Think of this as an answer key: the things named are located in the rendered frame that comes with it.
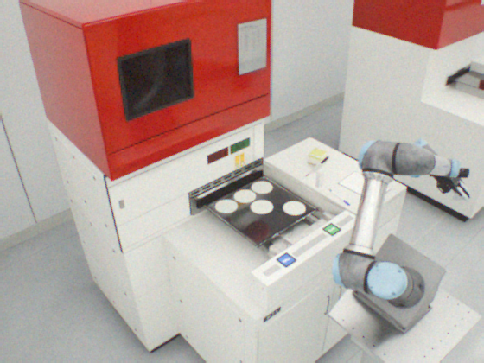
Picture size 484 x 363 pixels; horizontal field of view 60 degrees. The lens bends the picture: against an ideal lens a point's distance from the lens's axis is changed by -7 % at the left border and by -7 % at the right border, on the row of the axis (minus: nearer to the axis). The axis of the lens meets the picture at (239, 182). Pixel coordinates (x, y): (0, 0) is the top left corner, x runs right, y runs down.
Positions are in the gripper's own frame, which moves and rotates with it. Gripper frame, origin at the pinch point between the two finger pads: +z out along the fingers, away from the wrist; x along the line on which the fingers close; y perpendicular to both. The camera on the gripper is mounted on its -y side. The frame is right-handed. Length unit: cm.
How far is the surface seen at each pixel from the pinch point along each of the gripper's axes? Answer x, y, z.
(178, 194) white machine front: 67, 64, -93
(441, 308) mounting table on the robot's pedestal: 57, 7, 10
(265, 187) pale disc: 33, 59, -66
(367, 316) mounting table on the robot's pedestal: 75, 20, -10
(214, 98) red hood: 47, 27, -109
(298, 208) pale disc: 39, 46, -50
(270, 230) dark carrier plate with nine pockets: 58, 47, -54
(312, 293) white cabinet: 67, 45, -24
